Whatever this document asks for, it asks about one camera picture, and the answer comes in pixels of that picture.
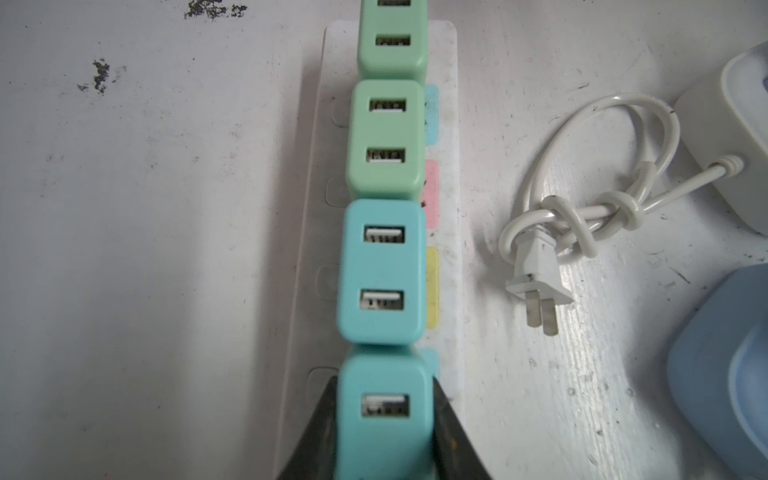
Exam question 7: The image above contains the white multicolour power strip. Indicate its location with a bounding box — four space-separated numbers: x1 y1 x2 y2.
273 20 466 473

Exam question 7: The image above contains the white square socket cube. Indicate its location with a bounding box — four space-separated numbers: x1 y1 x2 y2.
674 42 767 235

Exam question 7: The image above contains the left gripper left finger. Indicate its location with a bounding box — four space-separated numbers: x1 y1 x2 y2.
277 376 338 480

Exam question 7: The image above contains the white cable of white cube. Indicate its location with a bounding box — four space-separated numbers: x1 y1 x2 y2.
497 92 747 337

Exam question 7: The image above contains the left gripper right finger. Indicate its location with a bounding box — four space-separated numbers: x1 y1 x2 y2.
432 377 492 480

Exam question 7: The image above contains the green charger plug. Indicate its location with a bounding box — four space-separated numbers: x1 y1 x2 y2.
357 0 428 85
346 80 426 202

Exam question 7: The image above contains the dark teal charger plug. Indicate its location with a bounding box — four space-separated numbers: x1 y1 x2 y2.
337 199 427 346

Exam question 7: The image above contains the blue square socket cube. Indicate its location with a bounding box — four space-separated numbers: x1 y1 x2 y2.
667 264 767 479

